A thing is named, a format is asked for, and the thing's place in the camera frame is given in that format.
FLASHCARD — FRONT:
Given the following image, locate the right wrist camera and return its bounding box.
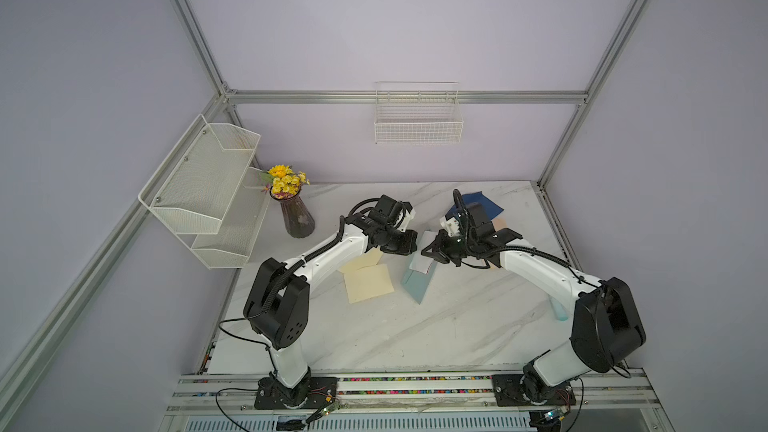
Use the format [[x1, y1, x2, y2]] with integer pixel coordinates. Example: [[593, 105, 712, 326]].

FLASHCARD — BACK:
[[440, 216, 462, 238]]

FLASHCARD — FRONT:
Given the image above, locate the yellow flower bouquet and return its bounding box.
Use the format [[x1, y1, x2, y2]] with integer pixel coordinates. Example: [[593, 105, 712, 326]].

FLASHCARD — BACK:
[[259, 165, 310, 200]]

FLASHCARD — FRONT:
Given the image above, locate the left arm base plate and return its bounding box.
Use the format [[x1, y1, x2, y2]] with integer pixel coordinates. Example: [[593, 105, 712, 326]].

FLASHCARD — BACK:
[[254, 375, 339, 410]]

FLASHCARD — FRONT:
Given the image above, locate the peach paper sheet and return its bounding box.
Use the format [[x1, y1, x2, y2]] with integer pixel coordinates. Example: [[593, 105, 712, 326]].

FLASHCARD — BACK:
[[492, 217, 507, 231]]

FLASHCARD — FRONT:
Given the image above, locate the cream envelope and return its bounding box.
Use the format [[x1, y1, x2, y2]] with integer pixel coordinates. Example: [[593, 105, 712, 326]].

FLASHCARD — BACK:
[[339, 248, 383, 274]]

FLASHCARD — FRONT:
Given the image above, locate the cream paper sheet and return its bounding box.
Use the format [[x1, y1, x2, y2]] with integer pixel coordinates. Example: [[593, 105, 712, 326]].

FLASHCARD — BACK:
[[344, 264, 394, 304]]

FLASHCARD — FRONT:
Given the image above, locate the dark blue envelope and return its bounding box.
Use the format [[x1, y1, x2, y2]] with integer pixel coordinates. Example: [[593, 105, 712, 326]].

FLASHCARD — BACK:
[[444, 192, 504, 221]]

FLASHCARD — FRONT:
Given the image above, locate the small light blue object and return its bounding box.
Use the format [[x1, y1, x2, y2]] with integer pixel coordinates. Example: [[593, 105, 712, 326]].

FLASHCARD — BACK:
[[549, 297, 569, 322]]

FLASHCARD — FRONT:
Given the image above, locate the dark glass vase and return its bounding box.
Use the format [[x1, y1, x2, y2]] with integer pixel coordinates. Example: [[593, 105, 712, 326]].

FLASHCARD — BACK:
[[279, 195, 315, 239]]

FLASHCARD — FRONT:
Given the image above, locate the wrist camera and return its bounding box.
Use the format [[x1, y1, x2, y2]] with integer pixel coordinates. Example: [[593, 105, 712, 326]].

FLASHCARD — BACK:
[[394, 202, 415, 232], [440, 216, 462, 238]]

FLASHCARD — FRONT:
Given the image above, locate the white wire wall basket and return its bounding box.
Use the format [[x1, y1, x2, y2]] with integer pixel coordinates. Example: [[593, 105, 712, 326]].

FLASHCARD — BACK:
[[374, 81, 464, 145]]

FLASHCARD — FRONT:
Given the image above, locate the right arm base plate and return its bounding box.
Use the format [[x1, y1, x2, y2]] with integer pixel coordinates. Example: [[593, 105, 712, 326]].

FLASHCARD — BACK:
[[491, 374, 576, 407]]

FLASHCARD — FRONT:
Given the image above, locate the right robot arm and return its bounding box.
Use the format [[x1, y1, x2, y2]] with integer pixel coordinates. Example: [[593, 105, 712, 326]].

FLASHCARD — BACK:
[[421, 190, 647, 405]]

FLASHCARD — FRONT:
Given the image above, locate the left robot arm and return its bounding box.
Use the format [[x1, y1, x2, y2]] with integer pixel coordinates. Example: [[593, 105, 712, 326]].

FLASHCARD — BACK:
[[243, 195, 418, 390]]

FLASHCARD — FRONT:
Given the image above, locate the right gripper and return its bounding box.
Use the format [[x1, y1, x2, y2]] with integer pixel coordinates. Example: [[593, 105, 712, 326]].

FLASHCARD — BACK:
[[421, 229, 477, 266]]

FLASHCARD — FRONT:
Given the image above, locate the aluminium front rail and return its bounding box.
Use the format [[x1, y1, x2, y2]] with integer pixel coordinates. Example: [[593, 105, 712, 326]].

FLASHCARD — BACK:
[[159, 369, 674, 431]]

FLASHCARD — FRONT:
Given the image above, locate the teal envelope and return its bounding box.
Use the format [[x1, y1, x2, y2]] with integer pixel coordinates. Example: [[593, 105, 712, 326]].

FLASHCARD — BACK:
[[401, 261, 437, 304]]

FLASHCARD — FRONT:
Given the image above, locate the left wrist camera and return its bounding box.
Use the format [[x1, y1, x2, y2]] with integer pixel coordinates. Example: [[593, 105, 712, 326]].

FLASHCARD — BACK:
[[394, 202, 415, 232]]

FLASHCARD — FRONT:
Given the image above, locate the white mesh two-tier shelf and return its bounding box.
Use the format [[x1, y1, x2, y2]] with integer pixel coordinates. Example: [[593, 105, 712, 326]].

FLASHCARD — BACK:
[[138, 115, 267, 269]]

